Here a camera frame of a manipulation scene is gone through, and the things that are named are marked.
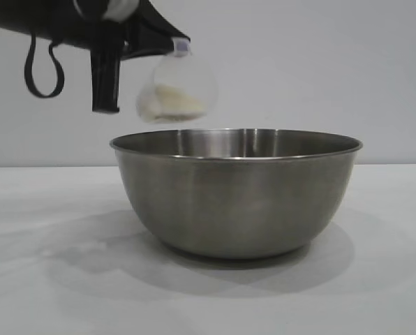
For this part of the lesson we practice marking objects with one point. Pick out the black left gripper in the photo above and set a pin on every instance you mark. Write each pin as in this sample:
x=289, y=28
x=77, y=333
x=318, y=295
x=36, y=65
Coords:
x=105, y=76

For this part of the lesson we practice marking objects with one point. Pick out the clear plastic measuring cup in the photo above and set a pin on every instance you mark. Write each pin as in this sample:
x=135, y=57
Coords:
x=180, y=76

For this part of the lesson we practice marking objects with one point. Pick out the white raw rice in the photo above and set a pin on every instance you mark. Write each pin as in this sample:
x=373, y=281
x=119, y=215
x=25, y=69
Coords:
x=173, y=104

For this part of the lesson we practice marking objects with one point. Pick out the stainless steel mixing bowl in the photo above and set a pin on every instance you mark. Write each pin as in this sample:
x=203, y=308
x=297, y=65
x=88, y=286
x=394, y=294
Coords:
x=229, y=202

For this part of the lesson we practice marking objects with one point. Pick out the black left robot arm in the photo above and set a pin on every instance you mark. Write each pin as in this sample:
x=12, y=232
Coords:
x=26, y=14

